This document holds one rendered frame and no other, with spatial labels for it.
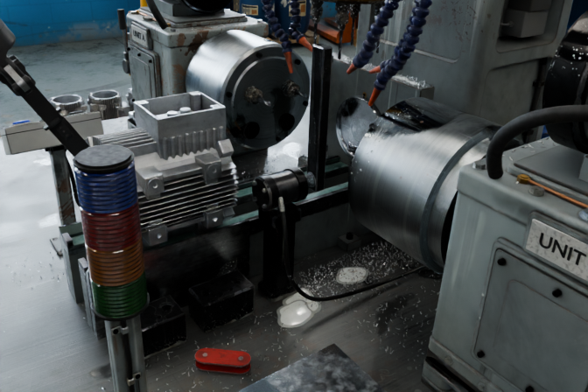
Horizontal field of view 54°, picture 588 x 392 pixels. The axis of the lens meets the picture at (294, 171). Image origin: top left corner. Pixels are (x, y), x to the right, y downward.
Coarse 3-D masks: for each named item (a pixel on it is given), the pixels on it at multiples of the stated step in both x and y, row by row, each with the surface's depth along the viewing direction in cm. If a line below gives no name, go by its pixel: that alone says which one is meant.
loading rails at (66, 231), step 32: (320, 192) 118; (224, 224) 105; (256, 224) 106; (320, 224) 117; (352, 224) 122; (64, 256) 102; (160, 256) 95; (192, 256) 99; (224, 256) 103; (256, 256) 109; (160, 288) 98; (96, 320) 92
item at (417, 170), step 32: (384, 128) 91; (416, 128) 88; (448, 128) 86; (480, 128) 85; (352, 160) 95; (384, 160) 89; (416, 160) 85; (448, 160) 82; (352, 192) 95; (384, 192) 88; (416, 192) 83; (448, 192) 81; (384, 224) 91; (416, 224) 84; (448, 224) 82; (416, 256) 89
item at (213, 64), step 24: (216, 48) 132; (240, 48) 128; (264, 48) 127; (192, 72) 135; (216, 72) 128; (240, 72) 125; (264, 72) 129; (288, 72) 133; (216, 96) 127; (240, 96) 127; (264, 96) 131; (288, 96) 135; (240, 120) 130; (264, 120) 134; (288, 120) 137; (240, 144) 133; (264, 144) 137
